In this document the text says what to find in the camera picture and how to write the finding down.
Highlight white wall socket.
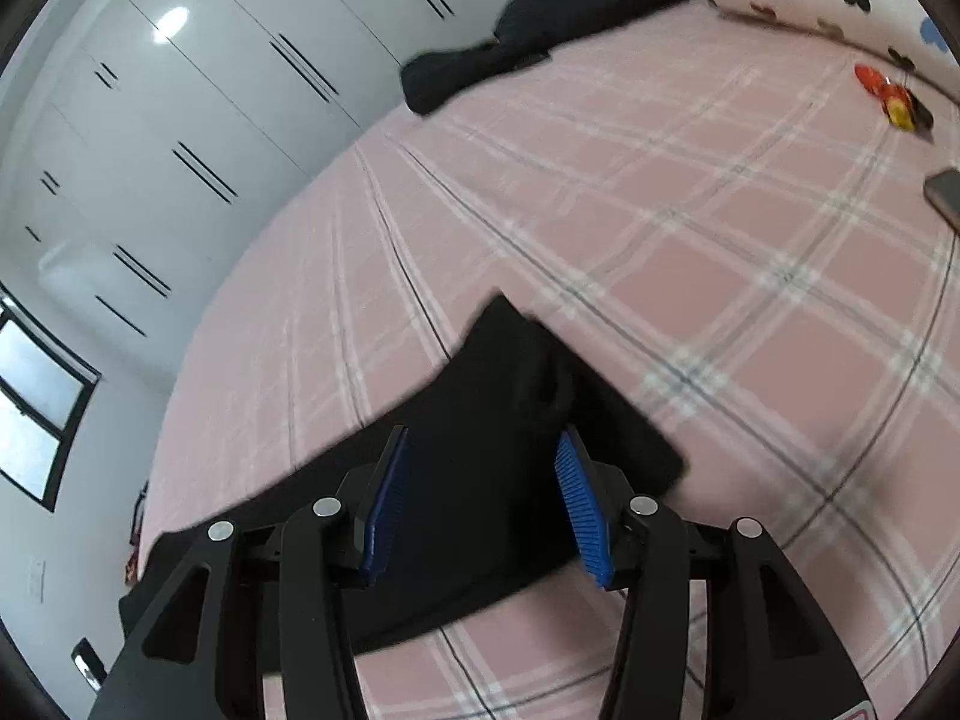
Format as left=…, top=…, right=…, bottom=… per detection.
left=28, top=557, right=47, bottom=605

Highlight white wardrobe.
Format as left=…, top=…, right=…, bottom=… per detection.
left=2, top=0, right=506, bottom=380

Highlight black pants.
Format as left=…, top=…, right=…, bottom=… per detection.
left=117, top=292, right=692, bottom=657

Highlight black jacket on bed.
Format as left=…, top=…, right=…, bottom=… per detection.
left=400, top=0, right=686, bottom=117

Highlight pink plaid bed sheet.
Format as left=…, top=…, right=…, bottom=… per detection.
left=142, top=0, right=958, bottom=718

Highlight red yellow toy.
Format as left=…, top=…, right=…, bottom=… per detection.
left=854, top=64, right=934, bottom=133

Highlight dark phone on bed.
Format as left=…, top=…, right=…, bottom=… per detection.
left=923, top=167, right=960, bottom=234

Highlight black framed window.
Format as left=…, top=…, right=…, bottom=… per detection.
left=0, top=289, right=101, bottom=512

